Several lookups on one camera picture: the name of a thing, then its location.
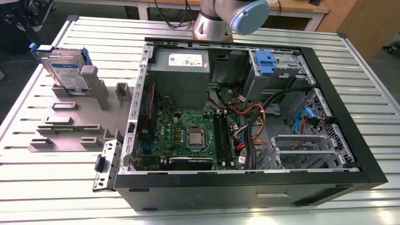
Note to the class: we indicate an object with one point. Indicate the hard disk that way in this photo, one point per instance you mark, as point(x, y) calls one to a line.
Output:
point(66, 72)

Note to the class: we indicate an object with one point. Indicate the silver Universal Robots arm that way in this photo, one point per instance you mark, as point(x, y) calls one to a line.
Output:
point(215, 28)

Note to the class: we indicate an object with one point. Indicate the white framed desk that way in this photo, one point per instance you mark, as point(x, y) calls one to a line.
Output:
point(142, 12)

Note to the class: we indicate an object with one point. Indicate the grey parts rack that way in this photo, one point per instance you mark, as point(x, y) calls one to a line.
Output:
point(85, 117)

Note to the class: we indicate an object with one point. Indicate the green RAM stick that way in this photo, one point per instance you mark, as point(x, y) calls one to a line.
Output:
point(65, 128)

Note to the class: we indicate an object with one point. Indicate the grey power supply unit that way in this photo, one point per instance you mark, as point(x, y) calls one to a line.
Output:
point(178, 89)

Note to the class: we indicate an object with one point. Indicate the green motherboard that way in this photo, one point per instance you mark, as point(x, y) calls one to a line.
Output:
point(170, 117)

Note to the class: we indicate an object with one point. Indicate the black CPU socket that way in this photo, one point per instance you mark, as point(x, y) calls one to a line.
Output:
point(195, 127)

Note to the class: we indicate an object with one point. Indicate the silver CPU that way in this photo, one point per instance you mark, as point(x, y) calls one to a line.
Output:
point(195, 137)

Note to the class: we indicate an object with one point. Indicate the blue drive latch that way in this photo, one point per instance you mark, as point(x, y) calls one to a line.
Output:
point(265, 63)

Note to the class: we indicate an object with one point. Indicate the black RAM slot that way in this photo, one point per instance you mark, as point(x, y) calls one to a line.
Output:
point(219, 138)
point(227, 138)

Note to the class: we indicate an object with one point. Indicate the black graphics card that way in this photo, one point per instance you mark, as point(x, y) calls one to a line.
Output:
point(187, 164)

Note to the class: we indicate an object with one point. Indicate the grey metal drive cage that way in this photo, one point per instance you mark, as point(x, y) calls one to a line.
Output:
point(259, 86)

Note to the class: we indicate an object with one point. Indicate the wooden top desk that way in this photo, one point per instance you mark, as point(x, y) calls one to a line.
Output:
point(301, 9)

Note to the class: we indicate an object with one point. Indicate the black open PC case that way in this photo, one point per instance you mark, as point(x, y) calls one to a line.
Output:
point(219, 192)

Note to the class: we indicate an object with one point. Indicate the black chair base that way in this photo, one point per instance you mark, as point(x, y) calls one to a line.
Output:
point(394, 48)

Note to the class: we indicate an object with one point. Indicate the grey metal slot bracket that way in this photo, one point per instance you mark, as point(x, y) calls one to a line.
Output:
point(110, 150)

